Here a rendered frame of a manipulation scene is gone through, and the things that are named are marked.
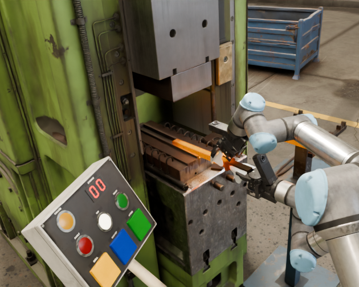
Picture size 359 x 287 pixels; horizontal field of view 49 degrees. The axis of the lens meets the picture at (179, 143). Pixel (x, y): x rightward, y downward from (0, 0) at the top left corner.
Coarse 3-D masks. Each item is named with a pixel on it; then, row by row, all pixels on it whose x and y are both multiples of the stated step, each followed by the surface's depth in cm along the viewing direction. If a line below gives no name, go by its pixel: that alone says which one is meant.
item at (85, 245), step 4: (80, 240) 105; (84, 240) 105; (88, 240) 106; (80, 244) 104; (84, 244) 105; (88, 244) 106; (80, 248) 104; (84, 248) 105; (88, 248) 106; (84, 252) 104; (88, 252) 105
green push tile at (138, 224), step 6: (138, 210) 125; (132, 216) 122; (138, 216) 124; (144, 216) 126; (132, 222) 121; (138, 222) 123; (144, 222) 125; (132, 228) 120; (138, 228) 122; (144, 228) 124; (138, 234) 121; (144, 234) 123
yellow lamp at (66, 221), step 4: (60, 216) 102; (64, 216) 103; (68, 216) 104; (60, 220) 102; (64, 220) 103; (68, 220) 104; (72, 220) 105; (60, 224) 101; (64, 224) 102; (68, 224) 103; (72, 224) 104; (64, 228) 102; (68, 228) 103
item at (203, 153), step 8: (176, 144) 167; (184, 144) 165; (192, 152) 161; (200, 152) 157; (208, 152) 156; (208, 160) 155; (224, 160) 149; (232, 160) 148; (240, 168) 142; (248, 168) 142
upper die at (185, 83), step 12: (132, 72) 151; (180, 72) 137; (192, 72) 141; (204, 72) 145; (144, 84) 148; (156, 84) 142; (168, 84) 137; (180, 84) 139; (192, 84) 143; (204, 84) 147; (168, 96) 140; (180, 96) 140
